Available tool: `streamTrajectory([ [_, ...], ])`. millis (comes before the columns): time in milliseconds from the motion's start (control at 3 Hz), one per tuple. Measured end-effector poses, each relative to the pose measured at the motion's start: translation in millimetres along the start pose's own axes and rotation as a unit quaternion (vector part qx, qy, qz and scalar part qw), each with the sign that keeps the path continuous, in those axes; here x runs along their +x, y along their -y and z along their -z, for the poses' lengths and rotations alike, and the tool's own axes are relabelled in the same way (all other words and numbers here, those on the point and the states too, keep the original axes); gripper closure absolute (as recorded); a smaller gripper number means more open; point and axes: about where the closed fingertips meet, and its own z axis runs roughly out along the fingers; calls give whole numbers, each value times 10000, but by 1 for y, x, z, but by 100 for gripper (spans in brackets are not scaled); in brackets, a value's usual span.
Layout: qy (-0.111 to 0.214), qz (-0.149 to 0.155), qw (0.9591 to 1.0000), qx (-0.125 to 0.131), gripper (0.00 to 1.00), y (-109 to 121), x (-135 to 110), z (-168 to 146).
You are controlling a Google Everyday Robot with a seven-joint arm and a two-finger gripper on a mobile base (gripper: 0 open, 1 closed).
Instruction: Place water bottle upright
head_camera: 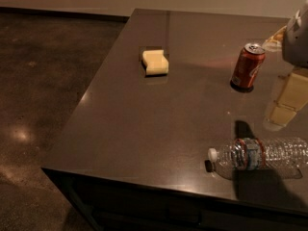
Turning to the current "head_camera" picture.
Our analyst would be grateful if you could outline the clear plastic water bottle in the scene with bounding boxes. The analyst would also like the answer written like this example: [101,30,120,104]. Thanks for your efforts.
[205,138,308,179]

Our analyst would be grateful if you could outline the red soda can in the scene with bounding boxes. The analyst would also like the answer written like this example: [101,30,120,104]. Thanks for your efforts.
[230,43,266,92]

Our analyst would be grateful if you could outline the yellow sponge block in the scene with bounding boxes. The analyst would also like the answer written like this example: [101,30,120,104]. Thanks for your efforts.
[142,49,168,76]

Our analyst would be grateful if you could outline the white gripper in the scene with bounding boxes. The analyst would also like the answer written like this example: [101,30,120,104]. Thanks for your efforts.
[262,0,308,131]

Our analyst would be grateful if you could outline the dark table cabinet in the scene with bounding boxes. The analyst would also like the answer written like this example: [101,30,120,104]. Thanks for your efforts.
[43,167,308,231]

